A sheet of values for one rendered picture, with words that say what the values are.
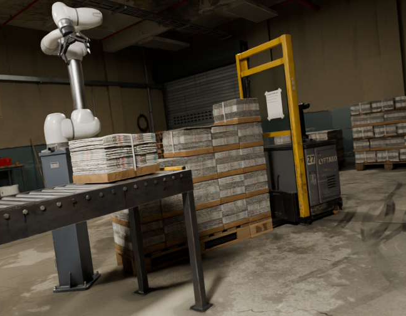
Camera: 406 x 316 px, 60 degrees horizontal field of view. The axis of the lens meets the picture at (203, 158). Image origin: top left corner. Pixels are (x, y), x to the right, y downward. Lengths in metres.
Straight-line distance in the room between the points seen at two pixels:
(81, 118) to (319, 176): 2.37
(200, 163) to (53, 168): 1.15
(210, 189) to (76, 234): 1.13
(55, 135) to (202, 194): 1.24
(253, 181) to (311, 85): 6.27
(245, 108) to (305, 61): 6.25
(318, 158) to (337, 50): 5.71
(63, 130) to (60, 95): 7.42
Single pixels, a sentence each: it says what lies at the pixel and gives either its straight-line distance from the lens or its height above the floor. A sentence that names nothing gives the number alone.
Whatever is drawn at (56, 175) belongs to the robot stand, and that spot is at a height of 0.83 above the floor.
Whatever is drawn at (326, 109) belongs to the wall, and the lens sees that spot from 9.22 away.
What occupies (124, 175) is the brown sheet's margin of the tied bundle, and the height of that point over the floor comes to 0.82.
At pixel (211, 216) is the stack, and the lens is 3.08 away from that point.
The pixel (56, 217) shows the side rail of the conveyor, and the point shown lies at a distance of 1.51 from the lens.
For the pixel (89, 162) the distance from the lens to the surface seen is 1.90.
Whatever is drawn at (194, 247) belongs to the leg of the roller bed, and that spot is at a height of 0.36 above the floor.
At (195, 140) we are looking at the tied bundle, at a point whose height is 0.96.
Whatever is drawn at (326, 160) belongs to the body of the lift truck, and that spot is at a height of 0.58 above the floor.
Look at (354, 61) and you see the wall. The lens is 9.10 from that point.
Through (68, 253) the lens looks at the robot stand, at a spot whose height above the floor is 0.26.
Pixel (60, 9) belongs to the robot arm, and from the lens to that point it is 2.39.
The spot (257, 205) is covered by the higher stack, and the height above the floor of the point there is 0.28.
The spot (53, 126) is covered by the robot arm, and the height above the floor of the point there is 1.18.
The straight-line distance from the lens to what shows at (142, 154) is 1.95.
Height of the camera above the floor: 0.96
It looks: 3 degrees down
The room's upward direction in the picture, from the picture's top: 7 degrees counter-clockwise
